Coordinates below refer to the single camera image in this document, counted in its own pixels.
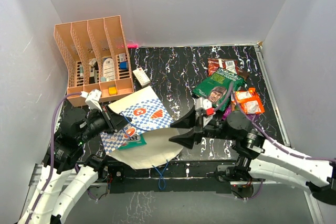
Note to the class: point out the teal foxs candy bag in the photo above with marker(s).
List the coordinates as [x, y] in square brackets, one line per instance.
[133, 142]

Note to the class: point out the yellow object in organizer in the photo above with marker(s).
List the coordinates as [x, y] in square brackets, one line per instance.
[112, 90]

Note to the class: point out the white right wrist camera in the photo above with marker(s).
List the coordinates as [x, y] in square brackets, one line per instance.
[204, 106]

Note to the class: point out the white tube in organizer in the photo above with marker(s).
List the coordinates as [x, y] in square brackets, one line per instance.
[81, 71]

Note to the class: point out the small white red box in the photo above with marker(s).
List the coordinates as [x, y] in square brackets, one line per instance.
[141, 77]

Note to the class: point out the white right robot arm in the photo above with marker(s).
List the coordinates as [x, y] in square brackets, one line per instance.
[259, 158]

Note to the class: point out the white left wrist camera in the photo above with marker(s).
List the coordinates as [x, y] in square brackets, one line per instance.
[92, 99]

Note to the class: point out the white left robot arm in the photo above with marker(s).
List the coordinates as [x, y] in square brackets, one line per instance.
[51, 203]

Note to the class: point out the green snack bag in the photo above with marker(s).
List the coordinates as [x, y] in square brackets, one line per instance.
[215, 87]

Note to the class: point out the white label bottle in organizer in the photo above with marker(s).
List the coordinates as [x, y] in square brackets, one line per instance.
[108, 69]

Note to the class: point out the orange plastic file organizer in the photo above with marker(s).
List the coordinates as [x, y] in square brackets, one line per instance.
[88, 43]

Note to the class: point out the brown kettle chips bag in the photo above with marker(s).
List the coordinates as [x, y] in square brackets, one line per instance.
[242, 73]

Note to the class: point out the purple snack bag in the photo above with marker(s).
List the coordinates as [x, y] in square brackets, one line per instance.
[230, 109]

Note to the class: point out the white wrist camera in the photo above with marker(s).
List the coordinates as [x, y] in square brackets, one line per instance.
[92, 99]
[204, 106]

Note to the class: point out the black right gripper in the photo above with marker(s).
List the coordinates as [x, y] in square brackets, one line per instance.
[188, 121]

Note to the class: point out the orange snack packet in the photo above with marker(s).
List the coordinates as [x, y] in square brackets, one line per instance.
[249, 101]

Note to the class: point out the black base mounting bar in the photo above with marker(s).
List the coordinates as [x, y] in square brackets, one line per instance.
[176, 176]

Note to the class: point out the blue item in organizer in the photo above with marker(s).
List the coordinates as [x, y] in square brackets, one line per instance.
[124, 65]

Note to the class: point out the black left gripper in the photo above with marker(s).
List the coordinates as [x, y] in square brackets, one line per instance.
[115, 121]

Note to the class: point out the red doritos bag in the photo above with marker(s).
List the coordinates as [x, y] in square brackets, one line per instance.
[215, 63]

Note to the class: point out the blue checkered paper bag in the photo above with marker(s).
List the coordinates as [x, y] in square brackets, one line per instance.
[150, 119]

